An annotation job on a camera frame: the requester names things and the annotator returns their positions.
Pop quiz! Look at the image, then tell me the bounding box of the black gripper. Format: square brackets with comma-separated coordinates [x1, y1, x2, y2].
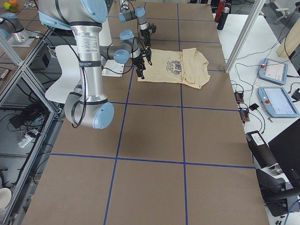
[132, 55, 146, 79]
[140, 28, 152, 46]

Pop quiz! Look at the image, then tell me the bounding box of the cream long-sleeve graphic shirt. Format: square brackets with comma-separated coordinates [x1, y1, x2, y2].
[137, 48, 210, 89]

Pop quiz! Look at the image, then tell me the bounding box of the neighbouring robot arm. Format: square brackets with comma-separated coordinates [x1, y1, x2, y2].
[0, 13, 35, 47]

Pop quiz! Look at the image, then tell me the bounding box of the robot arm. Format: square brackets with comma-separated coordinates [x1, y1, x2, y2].
[38, 0, 151, 129]
[119, 0, 157, 47]

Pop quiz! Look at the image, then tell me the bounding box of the white chair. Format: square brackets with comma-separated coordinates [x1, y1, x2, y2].
[45, 45, 81, 104]

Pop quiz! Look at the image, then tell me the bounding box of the black bottle steel cap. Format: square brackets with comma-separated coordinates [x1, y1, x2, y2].
[217, 7, 230, 30]

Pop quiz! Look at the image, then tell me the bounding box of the red bottle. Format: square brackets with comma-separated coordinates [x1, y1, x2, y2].
[214, 0, 226, 22]

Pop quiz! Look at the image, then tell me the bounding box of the orange black circuit board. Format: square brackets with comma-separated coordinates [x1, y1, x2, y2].
[234, 92, 244, 104]

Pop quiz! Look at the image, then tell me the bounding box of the white power strip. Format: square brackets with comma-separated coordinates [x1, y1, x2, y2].
[18, 135, 34, 148]

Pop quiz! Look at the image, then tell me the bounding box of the blue teach pendant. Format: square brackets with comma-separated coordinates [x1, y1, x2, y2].
[258, 87, 300, 118]
[258, 58, 288, 85]

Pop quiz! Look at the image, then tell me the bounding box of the black monitor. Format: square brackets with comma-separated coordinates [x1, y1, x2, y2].
[268, 120, 300, 186]

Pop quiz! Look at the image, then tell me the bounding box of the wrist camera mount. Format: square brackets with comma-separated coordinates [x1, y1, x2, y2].
[148, 23, 157, 33]
[142, 47, 152, 66]

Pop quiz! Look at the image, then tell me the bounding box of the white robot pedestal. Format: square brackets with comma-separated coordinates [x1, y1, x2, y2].
[100, 18, 125, 77]

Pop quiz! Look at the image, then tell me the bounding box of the aluminium frame post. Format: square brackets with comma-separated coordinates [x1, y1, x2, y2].
[224, 0, 266, 73]

